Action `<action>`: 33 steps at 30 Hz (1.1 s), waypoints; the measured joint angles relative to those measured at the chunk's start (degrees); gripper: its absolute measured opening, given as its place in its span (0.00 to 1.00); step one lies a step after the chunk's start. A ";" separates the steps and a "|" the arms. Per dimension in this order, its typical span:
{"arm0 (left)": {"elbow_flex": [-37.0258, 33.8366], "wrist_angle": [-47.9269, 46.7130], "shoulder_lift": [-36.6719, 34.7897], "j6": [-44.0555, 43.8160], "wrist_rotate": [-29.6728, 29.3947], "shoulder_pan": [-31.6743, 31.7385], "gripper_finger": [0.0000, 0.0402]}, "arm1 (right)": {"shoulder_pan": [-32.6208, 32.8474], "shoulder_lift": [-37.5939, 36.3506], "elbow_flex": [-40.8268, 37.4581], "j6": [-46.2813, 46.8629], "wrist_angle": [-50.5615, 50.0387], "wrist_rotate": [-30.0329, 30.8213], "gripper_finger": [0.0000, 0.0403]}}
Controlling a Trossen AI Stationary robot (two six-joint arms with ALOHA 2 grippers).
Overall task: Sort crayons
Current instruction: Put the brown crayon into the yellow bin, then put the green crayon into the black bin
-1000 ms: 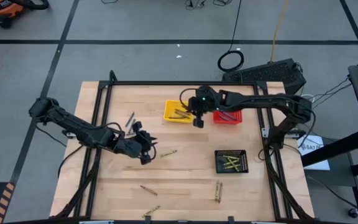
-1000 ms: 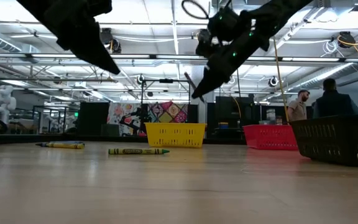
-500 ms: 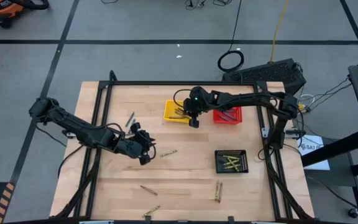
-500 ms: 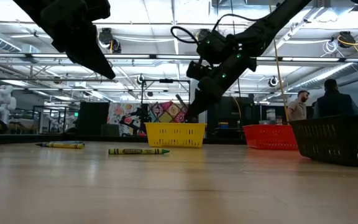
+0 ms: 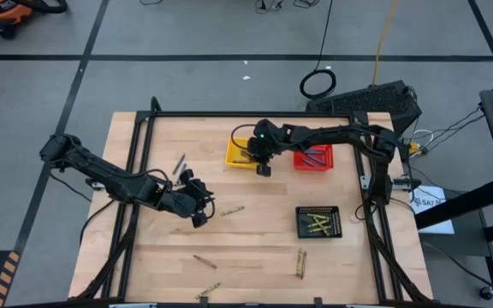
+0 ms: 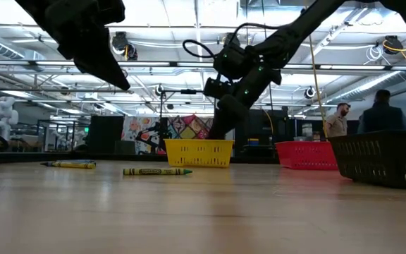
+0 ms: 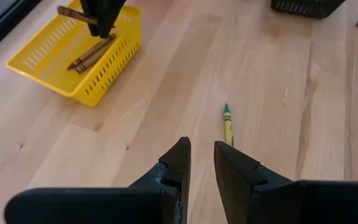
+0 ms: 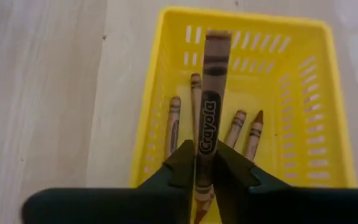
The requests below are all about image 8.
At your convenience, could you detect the yellow plastic basket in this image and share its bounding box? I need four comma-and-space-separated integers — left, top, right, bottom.
129, 6, 357, 224

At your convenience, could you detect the brown crayon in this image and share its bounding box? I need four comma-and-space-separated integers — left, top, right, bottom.
244, 109, 265, 162
190, 72, 203, 147
165, 95, 182, 159
193, 29, 233, 224
224, 108, 248, 149

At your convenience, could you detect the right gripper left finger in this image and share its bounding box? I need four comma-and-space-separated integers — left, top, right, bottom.
136, 139, 196, 192

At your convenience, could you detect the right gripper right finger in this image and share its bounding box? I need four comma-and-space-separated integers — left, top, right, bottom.
214, 139, 292, 192

